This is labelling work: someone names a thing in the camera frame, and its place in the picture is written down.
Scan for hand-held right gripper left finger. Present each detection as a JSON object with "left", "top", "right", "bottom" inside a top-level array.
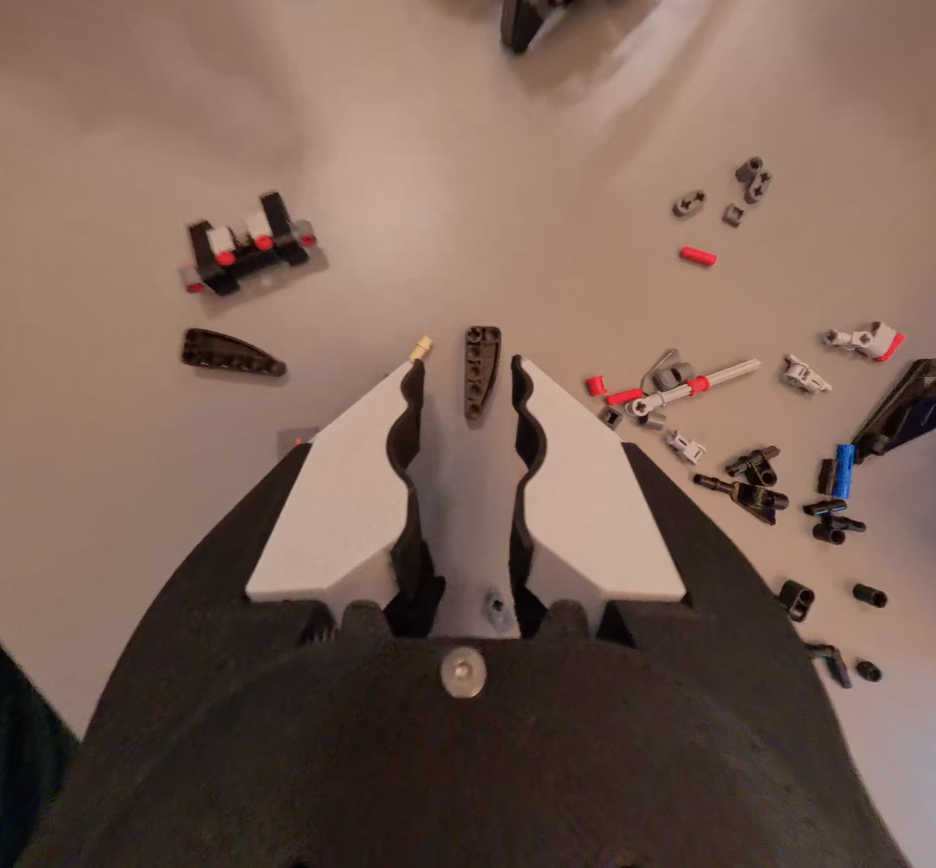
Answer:
[{"left": 245, "top": 359, "right": 447, "bottom": 638}]

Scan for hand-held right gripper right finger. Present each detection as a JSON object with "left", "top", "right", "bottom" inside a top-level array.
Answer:
[{"left": 509, "top": 355, "right": 693, "bottom": 638}]

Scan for scattered black lego connectors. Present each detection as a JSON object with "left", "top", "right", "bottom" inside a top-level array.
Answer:
[{"left": 692, "top": 444, "right": 891, "bottom": 691}]

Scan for dark grey lego connector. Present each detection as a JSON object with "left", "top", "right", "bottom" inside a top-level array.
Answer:
[{"left": 642, "top": 349, "right": 697, "bottom": 392}]

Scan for light grey lego axle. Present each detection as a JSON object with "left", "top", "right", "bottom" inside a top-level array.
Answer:
[{"left": 624, "top": 358, "right": 763, "bottom": 420}]

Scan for black lego wedge piece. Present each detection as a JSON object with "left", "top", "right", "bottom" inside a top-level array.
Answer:
[{"left": 464, "top": 327, "right": 504, "bottom": 421}]

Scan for black curved lego beam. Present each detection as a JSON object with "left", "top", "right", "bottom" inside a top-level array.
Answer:
[{"left": 180, "top": 328, "right": 288, "bottom": 379}]

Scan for black lego subassembly red pins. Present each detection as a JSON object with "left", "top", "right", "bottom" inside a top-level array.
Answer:
[{"left": 179, "top": 191, "right": 320, "bottom": 297}]

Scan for light grey red lego connector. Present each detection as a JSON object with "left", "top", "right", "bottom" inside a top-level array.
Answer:
[{"left": 821, "top": 321, "right": 908, "bottom": 364}]

